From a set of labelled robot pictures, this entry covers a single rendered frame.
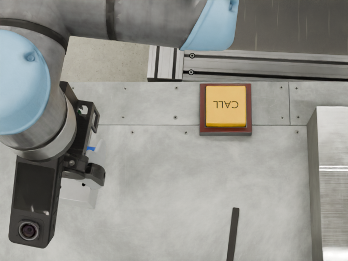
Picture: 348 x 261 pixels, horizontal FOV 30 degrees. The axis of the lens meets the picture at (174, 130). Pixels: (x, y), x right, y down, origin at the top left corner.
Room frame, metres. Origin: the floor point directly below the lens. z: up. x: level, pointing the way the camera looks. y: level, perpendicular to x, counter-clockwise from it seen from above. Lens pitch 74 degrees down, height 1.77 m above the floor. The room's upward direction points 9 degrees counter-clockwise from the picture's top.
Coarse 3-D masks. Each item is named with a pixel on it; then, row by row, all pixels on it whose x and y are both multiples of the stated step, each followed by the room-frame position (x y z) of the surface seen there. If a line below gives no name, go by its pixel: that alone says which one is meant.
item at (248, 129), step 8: (200, 88) 0.33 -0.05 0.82; (248, 88) 0.32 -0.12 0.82; (200, 96) 0.32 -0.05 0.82; (248, 96) 0.31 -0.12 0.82; (200, 104) 0.31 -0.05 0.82; (248, 104) 0.29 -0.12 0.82; (200, 112) 0.29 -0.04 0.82; (248, 112) 0.28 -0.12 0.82; (200, 120) 0.28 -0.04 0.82; (248, 120) 0.27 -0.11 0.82; (200, 128) 0.27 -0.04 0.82; (208, 128) 0.27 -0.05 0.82; (216, 128) 0.26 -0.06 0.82; (224, 128) 0.26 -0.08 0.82; (232, 128) 0.26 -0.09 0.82; (240, 128) 0.26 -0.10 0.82; (248, 128) 0.26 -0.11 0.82
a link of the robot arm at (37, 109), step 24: (0, 48) 0.22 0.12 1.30; (24, 48) 0.22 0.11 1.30; (48, 48) 0.23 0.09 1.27; (0, 72) 0.20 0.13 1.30; (24, 72) 0.20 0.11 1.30; (48, 72) 0.20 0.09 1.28; (0, 96) 0.18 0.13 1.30; (24, 96) 0.18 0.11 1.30; (48, 96) 0.19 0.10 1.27; (0, 120) 0.17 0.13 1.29; (24, 120) 0.17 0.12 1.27; (48, 120) 0.18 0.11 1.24; (24, 144) 0.17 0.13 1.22
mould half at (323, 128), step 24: (312, 120) 0.24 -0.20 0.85; (336, 120) 0.23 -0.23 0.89; (312, 144) 0.21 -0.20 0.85; (336, 144) 0.20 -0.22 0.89; (312, 168) 0.18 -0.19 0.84; (336, 168) 0.16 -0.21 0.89; (312, 192) 0.14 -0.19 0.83; (336, 192) 0.13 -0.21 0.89; (312, 216) 0.11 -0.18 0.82; (336, 216) 0.10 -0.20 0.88; (312, 240) 0.08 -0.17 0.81; (336, 240) 0.07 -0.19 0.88
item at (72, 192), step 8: (88, 144) 0.24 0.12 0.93; (64, 184) 0.18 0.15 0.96; (72, 184) 0.18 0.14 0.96; (80, 184) 0.18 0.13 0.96; (64, 192) 0.17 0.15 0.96; (72, 192) 0.17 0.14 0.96; (80, 192) 0.17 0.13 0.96; (88, 192) 0.17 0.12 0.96; (96, 192) 0.18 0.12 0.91; (64, 200) 0.17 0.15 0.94; (72, 200) 0.16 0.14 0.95; (80, 200) 0.16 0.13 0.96; (88, 200) 0.16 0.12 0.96
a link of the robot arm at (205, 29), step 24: (120, 0) 0.26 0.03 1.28; (144, 0) 0.25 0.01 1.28; (168, 0) 0.25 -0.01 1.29; (192, 0) 0.25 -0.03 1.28; (216, 0) 0.24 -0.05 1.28; (120, 24) 0.24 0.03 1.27; (144, 24) 0.24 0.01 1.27; (168, 24) 0.23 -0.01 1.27; (192, 24) 0.23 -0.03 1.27; (216, 24) 0.23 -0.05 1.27; (192, 48) 0.22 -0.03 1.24; (216, 48) 0.22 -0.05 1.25
